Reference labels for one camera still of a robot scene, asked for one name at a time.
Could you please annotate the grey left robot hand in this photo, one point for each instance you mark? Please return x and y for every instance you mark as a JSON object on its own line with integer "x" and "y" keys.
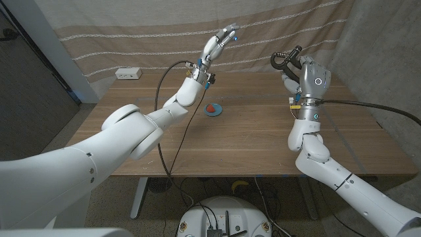
{"x": 213, "y": 47}

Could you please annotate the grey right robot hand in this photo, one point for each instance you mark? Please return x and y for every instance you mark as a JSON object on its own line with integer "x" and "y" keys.
{"x": 314, "y": 80}

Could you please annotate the black hand grip exerciser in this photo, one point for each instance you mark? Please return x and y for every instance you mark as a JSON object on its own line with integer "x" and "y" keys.
{"x": 294, "y": 52}

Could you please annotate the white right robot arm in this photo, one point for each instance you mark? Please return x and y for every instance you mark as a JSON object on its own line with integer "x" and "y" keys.
{"x": 329, "y": 171}

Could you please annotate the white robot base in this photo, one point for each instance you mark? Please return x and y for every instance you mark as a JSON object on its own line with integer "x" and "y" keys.
{"x": 227, "y": 210}

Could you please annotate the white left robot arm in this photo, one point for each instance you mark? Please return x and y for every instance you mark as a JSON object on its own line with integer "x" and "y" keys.
{"x": 98, "y": 154}

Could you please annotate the red toy strawberry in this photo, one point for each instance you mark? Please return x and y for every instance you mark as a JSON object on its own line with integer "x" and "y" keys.
{"x": 210, "y": 108}

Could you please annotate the small blue plate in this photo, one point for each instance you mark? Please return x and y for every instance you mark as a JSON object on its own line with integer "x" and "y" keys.
{"x": 216, "y": 113}

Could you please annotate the beige striped backdrop cloth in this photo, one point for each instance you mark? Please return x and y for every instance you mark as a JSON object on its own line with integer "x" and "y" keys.
{"x": 148, "y": 26}

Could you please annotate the white power strip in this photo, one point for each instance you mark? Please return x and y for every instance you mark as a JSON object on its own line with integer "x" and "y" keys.
{"x": 128, "y": 73}

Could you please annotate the grey table leg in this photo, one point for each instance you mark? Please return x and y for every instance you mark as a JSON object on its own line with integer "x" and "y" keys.
{"x": 310, "y": 204}
{"x": 138, "y": 200}

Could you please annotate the yellow banana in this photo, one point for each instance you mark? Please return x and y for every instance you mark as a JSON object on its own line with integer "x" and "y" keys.
{"x": 239, "y": 184}

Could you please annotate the black round floor fan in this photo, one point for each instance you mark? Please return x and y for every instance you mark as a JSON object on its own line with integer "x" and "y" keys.
{"x": 158, "y": 185}

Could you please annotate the white door frame post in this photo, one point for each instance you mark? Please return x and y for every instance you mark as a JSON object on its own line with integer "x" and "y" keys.
{"x": 49, "y": 42}

